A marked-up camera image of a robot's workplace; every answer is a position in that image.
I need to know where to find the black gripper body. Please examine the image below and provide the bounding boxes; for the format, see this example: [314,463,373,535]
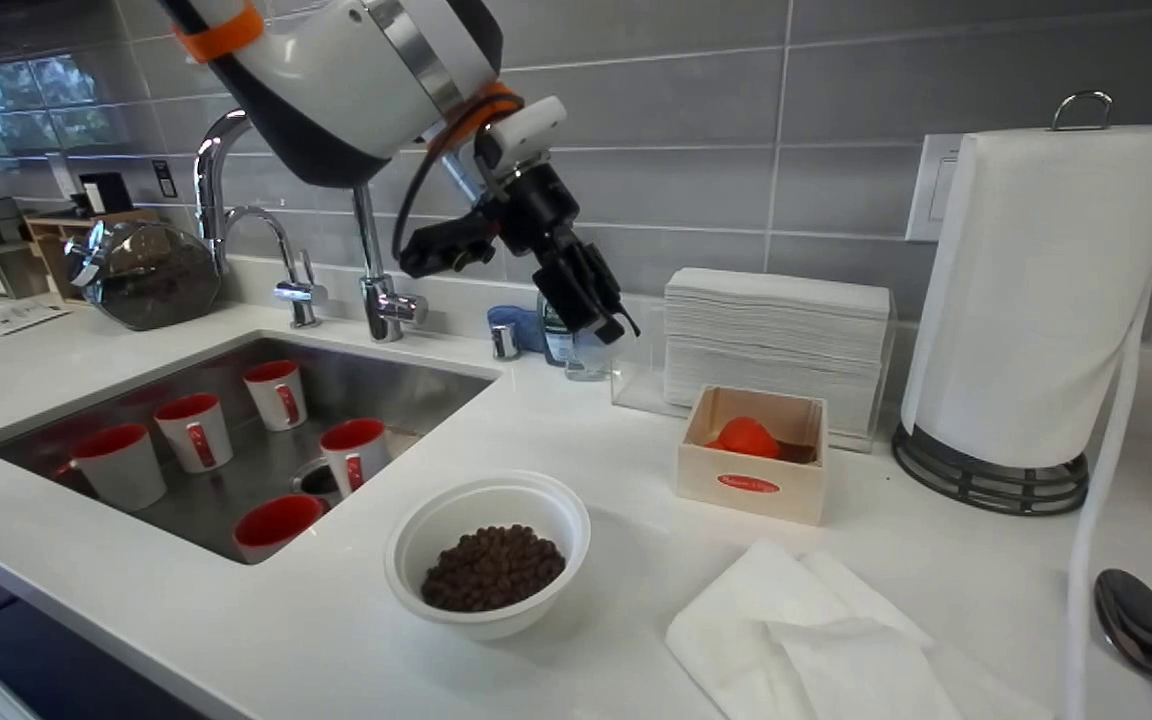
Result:
[487,161,597,275]

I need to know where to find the red round object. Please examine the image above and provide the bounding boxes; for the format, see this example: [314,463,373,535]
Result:
[714,414,791,463]

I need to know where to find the small wooden box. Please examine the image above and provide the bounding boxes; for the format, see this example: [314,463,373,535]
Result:
[674,384,832,529]

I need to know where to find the clear dish soap bottle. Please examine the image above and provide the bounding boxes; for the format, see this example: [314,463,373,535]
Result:
[535,296,623,384]

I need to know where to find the large chrome faucet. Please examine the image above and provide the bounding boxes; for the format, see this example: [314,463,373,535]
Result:
[189,107,433,344]

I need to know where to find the white napkin stack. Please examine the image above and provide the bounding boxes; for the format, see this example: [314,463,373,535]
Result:
[660,265,896,448]

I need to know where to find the stainless steel sink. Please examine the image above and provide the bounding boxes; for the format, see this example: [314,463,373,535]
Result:
[0,331,496,568]

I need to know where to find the white ceramic bowl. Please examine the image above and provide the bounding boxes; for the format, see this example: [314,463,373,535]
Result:
[385,469,597,644]

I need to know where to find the small chrome faucet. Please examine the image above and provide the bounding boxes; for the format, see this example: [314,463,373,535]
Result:
[217,195,327,331]

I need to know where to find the red and white cup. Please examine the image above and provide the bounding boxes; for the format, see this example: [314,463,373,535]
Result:
[240,356,314,436]
[150,388,237,476]
[228,490,334,563]
[318,414,398,501]
[69,420,167,515]

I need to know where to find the coffee beans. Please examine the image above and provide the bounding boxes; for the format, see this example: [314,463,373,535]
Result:
[418,520,567,616]

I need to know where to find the sink drain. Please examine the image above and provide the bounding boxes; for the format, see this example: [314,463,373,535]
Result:
[294,460,341,505]

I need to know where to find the dark coffee bean bag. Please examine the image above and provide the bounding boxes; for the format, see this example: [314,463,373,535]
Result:
[64,209,237,337]

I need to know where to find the white folded napkin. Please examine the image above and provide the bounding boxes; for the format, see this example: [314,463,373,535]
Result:
[660,535,1054,720]

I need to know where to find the white paper towel roll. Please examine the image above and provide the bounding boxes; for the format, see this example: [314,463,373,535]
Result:
[896,122,1152,720]

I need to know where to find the wooden shelf rack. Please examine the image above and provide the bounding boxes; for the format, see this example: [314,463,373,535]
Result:
[22,209,115,301]

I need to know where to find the white paper sheet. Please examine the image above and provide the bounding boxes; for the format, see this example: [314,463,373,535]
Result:
[0,291,75,339]

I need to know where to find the black metal spoon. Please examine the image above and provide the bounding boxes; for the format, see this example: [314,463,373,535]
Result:
[1090,563,1152,720]

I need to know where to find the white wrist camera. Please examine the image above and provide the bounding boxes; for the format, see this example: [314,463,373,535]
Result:
[474,91,577,190]

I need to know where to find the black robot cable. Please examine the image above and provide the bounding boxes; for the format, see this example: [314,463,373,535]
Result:
[387,75,528,279]

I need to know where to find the white wall outlet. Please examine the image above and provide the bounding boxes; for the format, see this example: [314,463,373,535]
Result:
[906,128,969,245]

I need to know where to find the black wire towel holder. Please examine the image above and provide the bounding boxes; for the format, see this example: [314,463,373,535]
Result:
[888,83,1120,520]

